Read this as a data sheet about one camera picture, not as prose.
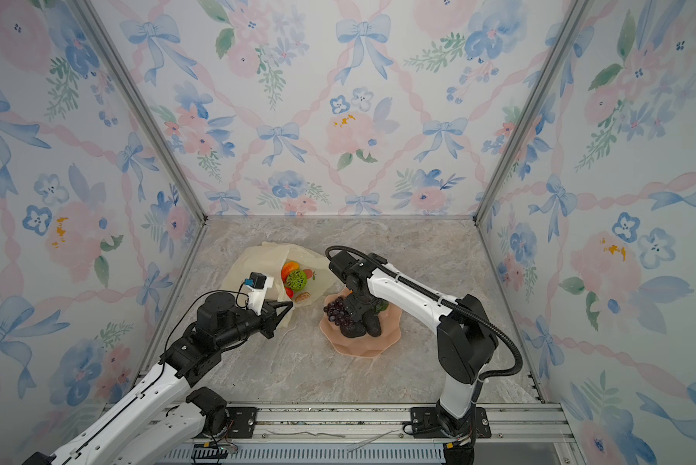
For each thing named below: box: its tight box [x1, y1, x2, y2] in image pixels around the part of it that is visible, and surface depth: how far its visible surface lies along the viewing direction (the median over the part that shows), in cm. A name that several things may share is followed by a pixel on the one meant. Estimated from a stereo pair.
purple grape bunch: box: [322, 296, 354, 326], surface depth 87 cm
